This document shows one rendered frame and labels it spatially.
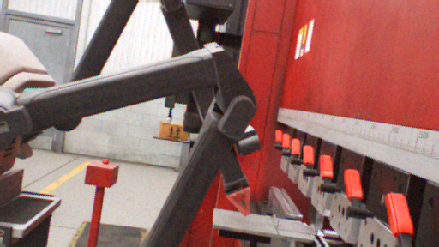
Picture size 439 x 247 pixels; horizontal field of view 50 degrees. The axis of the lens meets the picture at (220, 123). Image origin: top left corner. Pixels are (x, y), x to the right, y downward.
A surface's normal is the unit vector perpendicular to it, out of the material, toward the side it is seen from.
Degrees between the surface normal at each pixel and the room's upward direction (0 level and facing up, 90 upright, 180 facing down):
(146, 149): 90
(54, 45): 90
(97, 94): 101
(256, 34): 90
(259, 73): 90
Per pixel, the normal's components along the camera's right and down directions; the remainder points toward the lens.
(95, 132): 0.07, 0.07
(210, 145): 0.11, 0.38
